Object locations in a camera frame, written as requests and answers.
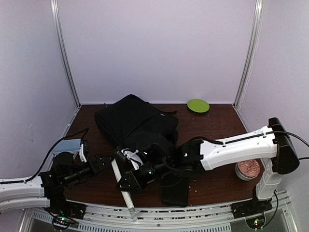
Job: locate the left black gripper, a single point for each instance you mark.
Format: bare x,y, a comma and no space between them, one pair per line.
101,167

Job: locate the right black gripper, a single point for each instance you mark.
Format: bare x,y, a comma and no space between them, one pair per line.
134,183

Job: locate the black student bag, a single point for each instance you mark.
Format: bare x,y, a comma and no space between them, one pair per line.
128,120

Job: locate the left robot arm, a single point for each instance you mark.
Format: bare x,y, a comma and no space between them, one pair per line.
46,189

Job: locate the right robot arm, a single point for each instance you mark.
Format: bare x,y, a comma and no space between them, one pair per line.
272,143

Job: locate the light blue zipper case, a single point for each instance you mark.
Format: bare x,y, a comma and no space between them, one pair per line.
72,146

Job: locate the black flat case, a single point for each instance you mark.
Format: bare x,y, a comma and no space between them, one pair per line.
175,191

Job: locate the green plate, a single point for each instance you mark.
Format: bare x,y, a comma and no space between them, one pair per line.
198,105

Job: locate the red patterned white bowl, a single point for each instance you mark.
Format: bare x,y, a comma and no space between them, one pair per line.
247,170

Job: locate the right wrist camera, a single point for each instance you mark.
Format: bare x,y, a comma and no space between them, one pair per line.
151,148

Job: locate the front aluminium rail base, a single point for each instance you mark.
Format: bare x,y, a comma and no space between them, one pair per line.
203,218

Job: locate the right aluminium frame post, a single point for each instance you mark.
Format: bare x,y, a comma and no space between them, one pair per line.
253,42

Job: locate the aluminium frame post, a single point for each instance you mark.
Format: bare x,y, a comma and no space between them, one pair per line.
64,56
253,42

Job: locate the left aluminium frame post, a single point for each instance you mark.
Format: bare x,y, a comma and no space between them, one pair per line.
64,56

